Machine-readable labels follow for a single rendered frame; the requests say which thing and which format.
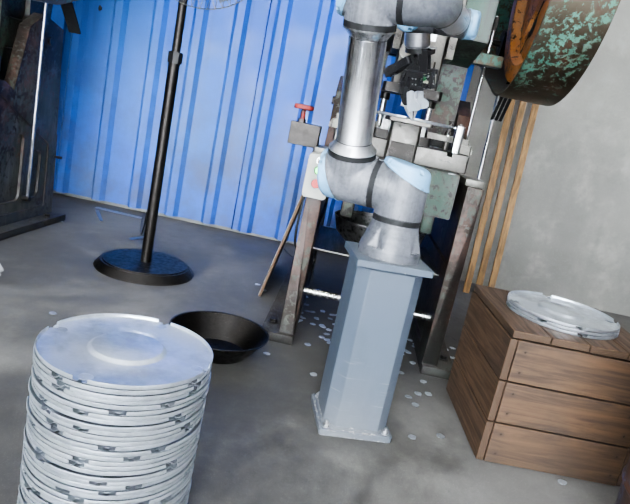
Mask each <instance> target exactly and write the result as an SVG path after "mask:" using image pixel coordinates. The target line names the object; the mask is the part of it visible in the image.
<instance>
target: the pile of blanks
mask: <svg viewBox="0 0 630 504"><path fill-rule="evenodd" d="M211 367H212V365H211ZM211 367H210V368H209V369H208V371H204V370H202V371H204V372H206V373H205V374H203V375H202V376H201V377H199V378H197V379H195V380H193V381H191V382H188V383H185V384H182V385H178V386H174V387H169V388H163V389H153V390H122V389H111V388H104V387H98V386H93V385H89V384H85V383H82V381H83V380H79V381H75V380H72V379H69V378H67V377H64V376H62V375H60V374H58V373H56V372H54V371H53V370H51V369H50V368H48V367H47V366H46V365H45V364H43V363H42V362H41V360H40V359H39V358H38V356H37V354H36V351H35V343H34V347H33V365H32V374H31V376H30V378H29V384H28V390H29V396H27V402H26V408H27V421H26V424H25V428H24V440H23V451H22V460H21V470H20V484H19V489H18V490H19V493H18V499H17V504H187V503H188V498H189V492H190V488H191V481H192V478H191V477H192V473H193V468H194V461H195V457H196V450H197V446H198V445H197V443H198V440H199V437H200V429H201V423H202V419H203V413H204V409H205V403H206V396H207V392H208V389H209V382H210V379H211Z"/></svg>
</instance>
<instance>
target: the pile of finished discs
mask: <svg viewBox="0 0 630 504"><path fill-rule="evenodd" d="M542 294H543V293H540V292H533V291H524V290H516V291H511V292H509V293H508V296H507V301H506V304H507V306H508V307H509V308H510V309H511V310H512V311H513V312H515V313H516V314H518V315H520V316H522V317H524V318H526V319H528V320H530V321H532V322H534V323H537V324H539V325H542V326H544V327H547V328H550V329H553V330H556V331H559V332H563V333H566V334H570V335H574V336H579V337H581V336H580V335H578V334H581V335H583V336H582V337H584V338H590V339H598V340H611V339H615V338H617V337H618V335H619V331H620V324H619V323H618V322H617V323H614V319H613V318H612V317H610V316H608V315H606V314H605V313H603V312H600V311H598V310H596V309H594V308H591V307H589V306H586V305H583V304H581V303H578V302H575V301H572V300H568V299H565V298H561V297H558V296H554V295H551V297H550V296H548V297H546V296H545V295H542ZM512 307H513V308H512Z"/></svg>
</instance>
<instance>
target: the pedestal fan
mask: <svg viewBox="0 0 630 504"><path fill-rule="evenodd" d="M176 1H177V2H178V9H177V16H176V23H175V30H174V37H173V44H172V51H168V58H167V62H168V69H167V76H166V84H165V91H164V98H163V105H162V112H161V119H160V126H159V133H158V140H157V147H156V154H155V161H154V168H153V175H152V182H151V189H150V196H149V201H148V206H147V211H146V216H145V221H144V225H143V229H142V223H143V213H144V212H142V219H141V229H140V235H142V234H143V231H144V228H145V231H144V238H143V245H142V250H141V249H117V250H111V251H107V252H105V253H103V254H101V255H100V256H99V257H98V258H97V259H95V260H94V262H93V265H94V268H95V269H96V270H97V271H99V272H100V273H102V274H104V275H106V276H108V277H110V278H113V279H116V280H120V281H124V282H128V283H134V284H140V285H150V286H172V285H179V284H184V283H187V282H189V281H190V280H192V278H193V277H194V274H193V272H192V270H191V269H190V267H189V266H188V264H187V263H185V262H184V261H182V260H180V259H178V258H176V257H174V256H171V255H168V254H164V253H160V252H155V251H153V245H154V238H155V231H156V225H157V218H158V211H159V204H160V197H161V190H162V184H163V177H164V170H165V163H166V156H167V150H168V143H169V136H170V129H171V122H172V115H173V109H174V102H175V95H176V88H177V81H178V74H179V68H180V65H182V59H183V54H182V53H180V51H181V44H182V38H183V31H184V24H185V17H186V10H187V6H189V7H193V8H197V9H204V10H216V9H223V8H227V7H230V6H233V5H235V4H238V3H240V2H242V1H243V0H241V1H239V2H236V3H235V4H232V5H229V6H226V7H222V8H216V6H214V9H208V8H207V9H206V8H200V7H201V5H200V7H199V8H198V7H194V6H193V4H194V2H195V0H194V2H193V4H192V0H191V6H190V5H187V3H188V0H179V1H178V0H176Z"/></svg>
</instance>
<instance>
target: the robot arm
mask: <svg viewBox="0 0 630 504"><path fill-rule="evenodd" d="M336 11H337V13H338V14H339V15H340V16H342V17H344V20H343V27H344V28H345V30H346V31H347V32H348V35H349V37H348V45H347V53H346V62H345V70H344V78H343V86H342V94H341V102H340V110H339V118H338V126H337V134H336V139H335V140H333V141H332V142H331V143H330V144H329V147H328V149H325V150H323V152H322V153H321V155H320V158H319V164H318V168H317V182H318V187H319V190H320V191H321V193H322V194H323V195H325V196H327V197H330V198H334V199H335V200H337V201H340V200H341V201H345V202H349V203H353V204H357V205H361V206H365V207H369V208H373V209H374V212H373V216H372V220H371V222H370V224H369V226H368V227H367V229H366V231H365V232H364V234H363V236H362V237H361V239H360V241H359V245H358V251H359V252H360V253H362V254H364V255H366V256H368V257H371V258H374V259H377V260H380V261H384V262H388V263H393V264H399V265H417V264H418V262H419V258H420V244H419V228H420V223H421V220H422V216H423V212H424V208H425V203H426V199H427V195H428V193H429V186H430V181H431V174H430V172H429V171H428V170H426V169H424V168H422V167H420V166H418V165H415V164H413V163H410V162H407V161H405V160H402V159H398V158H395V157H391V156H387V157H386V159H384V161H381V160H377V159H376V154H377V150H376V148H375V147H374V146H373V145H372V138H373V132H374V125H375V119H376V112H377V106H378V99H379V93H380V86H381V80H382V73H383V71H384V74H385V77H393V76H395V75H397V74H399V72H401V71H403V73H402V77H401V81H400V97H401V100H402V104H403V105H404V108H405V111H406V113H407V115H408V116H409V118H410V119H411V120H413V119H414V118H415V116H416V114H417V111H418V110H420V109H424V108H427V107H428V106H429V102H428V101H427V100H426V99H425V98H424V92H423V90H424V89H434V88H435V87H438V69H432V68H431V56H432V54H435V49H431V48H430V47H429V46H430V45H431V34H436V35H442V36H447V37H453V38H459V39H461V40H464V39H466V40H474V39H475V38H476V36H477V33H478V29H479V25H480V20H481V13H480V11H477V10H472V9H471V8H469V9H466V8H465V6H464V5H463V0H336ZM397 28H398V29H399V30H401V31H403V32H405V39H404V46H405V53H409V54H411V55H408V56H405V57H404V58H402V59H400V60H399V61H397V62H395V63H394V64H390V65H389V66H387V67H386V68H385V69H384V70H383V67H384V60H385V54H386V47H387V41H388V39H389V38H390V37H391V36H392V35H394V34H395V33H396V29H397ZM404 69H405V70H404ZM435 74H436V83H435ZM409 89H413V90H411V91H409Z"/></svg>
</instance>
